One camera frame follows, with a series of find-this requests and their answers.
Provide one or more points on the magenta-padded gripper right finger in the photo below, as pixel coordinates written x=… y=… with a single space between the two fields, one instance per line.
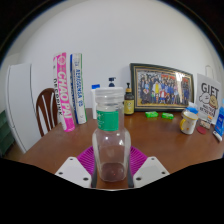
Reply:
x=151 y=170

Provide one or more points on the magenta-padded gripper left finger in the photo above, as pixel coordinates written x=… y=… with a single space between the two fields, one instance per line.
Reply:
x=71 y=170

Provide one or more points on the clear plastic bottle green label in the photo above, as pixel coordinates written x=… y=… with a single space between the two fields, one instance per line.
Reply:
x=111 y=146

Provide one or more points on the small green packet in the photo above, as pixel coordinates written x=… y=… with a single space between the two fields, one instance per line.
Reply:
x=151 y=114
x=167 y=116

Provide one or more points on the white mug yellow rim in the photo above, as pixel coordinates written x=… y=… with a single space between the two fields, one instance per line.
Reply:
x=188 y=123

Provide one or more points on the flat round red coaster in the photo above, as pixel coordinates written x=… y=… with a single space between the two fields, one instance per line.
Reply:
x=201 y=130

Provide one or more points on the brown wooden chair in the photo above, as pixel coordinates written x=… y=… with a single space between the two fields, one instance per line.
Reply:
x=45 y=110

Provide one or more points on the white bottle blue cap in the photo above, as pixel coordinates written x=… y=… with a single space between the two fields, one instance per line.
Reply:
x=94 y=103

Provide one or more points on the framed group photo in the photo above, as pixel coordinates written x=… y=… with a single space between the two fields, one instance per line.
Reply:
x=160 y=87

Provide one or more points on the blue detergent bottle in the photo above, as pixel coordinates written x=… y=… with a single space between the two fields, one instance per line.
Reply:
x=220 y=121

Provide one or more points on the white paper gift bag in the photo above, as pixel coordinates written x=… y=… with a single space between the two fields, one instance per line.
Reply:
x=208 y=96

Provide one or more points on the dark blue pump bottle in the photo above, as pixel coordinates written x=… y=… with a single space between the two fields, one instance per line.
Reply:
x=111 y=81

